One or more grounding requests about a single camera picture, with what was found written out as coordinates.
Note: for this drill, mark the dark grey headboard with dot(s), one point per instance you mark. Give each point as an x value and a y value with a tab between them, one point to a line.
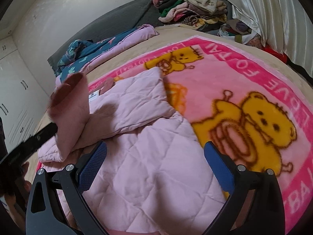
118	20

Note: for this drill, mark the person's left hand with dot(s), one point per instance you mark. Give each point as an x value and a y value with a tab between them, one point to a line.
20	190

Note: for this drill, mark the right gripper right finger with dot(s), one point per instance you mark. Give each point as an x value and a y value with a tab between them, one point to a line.
254	204

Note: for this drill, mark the pink quilted jacket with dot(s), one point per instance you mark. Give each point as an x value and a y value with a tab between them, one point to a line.
155	178

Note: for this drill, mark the pink cartoon bear blanket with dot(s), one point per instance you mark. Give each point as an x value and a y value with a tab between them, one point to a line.
157	111

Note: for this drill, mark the cream satin curtain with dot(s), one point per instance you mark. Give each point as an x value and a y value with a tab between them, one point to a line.
283	24

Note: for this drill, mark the pile of folded clothes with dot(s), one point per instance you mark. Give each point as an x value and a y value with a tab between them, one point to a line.
210	16

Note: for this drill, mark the tan bed cover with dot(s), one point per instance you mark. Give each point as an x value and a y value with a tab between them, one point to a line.
171	36

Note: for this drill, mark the blue floral pink quilt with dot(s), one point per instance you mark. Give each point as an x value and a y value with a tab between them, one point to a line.
84	56

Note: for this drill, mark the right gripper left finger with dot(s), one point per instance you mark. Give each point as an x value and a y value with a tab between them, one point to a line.
56	204

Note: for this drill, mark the white wardrobe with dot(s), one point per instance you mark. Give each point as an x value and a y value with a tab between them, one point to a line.
23	101

